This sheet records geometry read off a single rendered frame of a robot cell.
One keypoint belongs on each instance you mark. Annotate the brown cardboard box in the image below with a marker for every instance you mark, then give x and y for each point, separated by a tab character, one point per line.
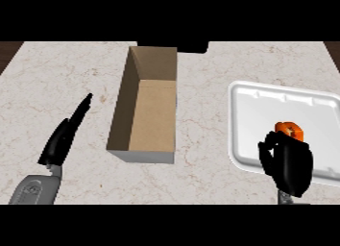
146	105

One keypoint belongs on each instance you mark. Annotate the orange squash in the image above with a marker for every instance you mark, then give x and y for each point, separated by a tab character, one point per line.
289	129

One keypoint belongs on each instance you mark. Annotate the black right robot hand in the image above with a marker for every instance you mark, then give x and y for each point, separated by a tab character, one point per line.
290	166

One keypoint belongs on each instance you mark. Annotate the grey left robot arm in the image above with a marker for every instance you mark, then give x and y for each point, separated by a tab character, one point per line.
36	188

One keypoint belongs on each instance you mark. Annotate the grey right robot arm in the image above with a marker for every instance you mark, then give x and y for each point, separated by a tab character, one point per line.
286	198

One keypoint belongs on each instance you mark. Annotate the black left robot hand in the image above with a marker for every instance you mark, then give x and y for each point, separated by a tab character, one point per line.
61	141

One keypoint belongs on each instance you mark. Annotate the white foam tray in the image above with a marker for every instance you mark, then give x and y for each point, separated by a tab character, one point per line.
283	121

